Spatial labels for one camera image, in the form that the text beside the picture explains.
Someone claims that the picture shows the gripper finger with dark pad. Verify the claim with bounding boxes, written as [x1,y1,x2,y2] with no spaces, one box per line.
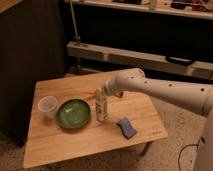
[115,91,124,98]

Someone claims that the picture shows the white bottle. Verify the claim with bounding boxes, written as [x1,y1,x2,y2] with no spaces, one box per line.
[95,88,107,122]

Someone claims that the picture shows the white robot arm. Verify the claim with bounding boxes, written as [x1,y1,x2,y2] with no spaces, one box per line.
[103,68,213,171]

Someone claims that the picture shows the orange carrot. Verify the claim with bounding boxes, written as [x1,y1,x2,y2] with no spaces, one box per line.
[83,90,96,96]

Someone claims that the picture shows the blue sponge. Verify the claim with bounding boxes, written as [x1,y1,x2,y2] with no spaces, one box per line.
[117,117,137,139]

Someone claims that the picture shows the green bowl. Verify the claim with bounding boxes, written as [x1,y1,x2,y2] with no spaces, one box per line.
[56,99,91,129]

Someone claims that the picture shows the wooden table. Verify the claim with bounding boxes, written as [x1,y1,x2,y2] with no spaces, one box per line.
[23,72,168,168]

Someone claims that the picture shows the clear plastic cup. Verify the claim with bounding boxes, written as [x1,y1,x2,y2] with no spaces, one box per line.
[38,96,57,119]

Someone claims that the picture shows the grey metal beam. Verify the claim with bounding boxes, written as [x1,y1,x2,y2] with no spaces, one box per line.
[67,41,213,80]

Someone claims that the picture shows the metal pole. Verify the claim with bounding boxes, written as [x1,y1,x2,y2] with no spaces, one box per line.
[69,0,81,45]

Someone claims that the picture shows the wooden shelf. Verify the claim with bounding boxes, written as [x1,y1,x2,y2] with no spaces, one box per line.
[73,0,213,20]

